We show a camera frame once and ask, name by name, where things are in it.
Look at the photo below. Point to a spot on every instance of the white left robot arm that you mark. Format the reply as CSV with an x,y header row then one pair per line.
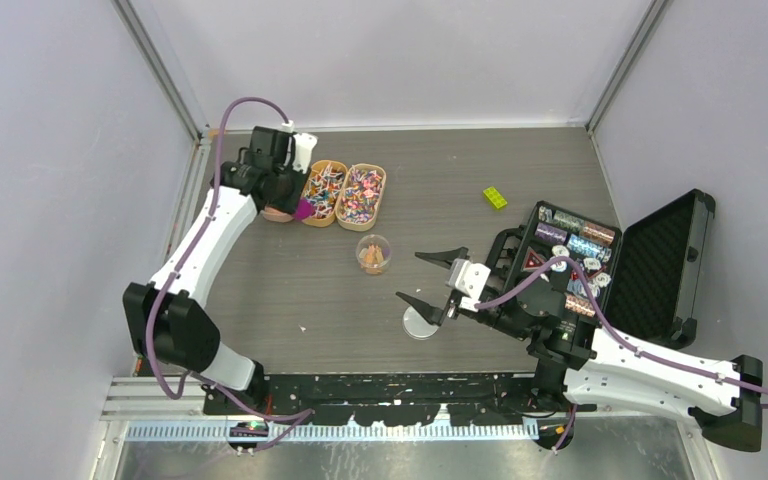
x,y
166,316

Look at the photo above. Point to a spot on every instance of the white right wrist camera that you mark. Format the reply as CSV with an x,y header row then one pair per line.
x,y
467,280

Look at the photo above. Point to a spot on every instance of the magenta plastic scoop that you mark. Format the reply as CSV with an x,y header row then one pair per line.
x,y
304,210

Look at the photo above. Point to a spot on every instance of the clear plastic jar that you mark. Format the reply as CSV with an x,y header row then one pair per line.
x,y
373,253

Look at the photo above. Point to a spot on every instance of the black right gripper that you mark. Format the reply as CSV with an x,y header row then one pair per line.
x,y
431,313

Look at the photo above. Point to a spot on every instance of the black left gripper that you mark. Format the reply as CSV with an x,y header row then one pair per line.
x,y
300,179

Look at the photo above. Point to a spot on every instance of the yellow-green toy brick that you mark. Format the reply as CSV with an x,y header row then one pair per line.
x,y
494,198

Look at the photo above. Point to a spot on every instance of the yellow tray with ball lollipops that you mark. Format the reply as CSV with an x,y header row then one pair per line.
x,y
322,190

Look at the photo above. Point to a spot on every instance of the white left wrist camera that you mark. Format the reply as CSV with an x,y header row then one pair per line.
x,y
302,146

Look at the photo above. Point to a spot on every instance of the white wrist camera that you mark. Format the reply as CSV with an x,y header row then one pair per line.
x,y
467,280
302,146

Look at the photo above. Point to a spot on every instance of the tan tray with swirl lollipops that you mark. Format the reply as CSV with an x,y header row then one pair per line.
x,y
360,198

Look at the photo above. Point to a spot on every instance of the clear round jar lid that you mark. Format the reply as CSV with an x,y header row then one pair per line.
x,y
416,327

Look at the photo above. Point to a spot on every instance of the pink oval candy tray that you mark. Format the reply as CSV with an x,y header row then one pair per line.
x,y
274,215

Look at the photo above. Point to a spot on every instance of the black poker chip case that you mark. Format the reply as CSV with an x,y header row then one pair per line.
x,y
644,277

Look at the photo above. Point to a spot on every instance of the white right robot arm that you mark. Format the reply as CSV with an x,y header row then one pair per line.
x,y
584,360

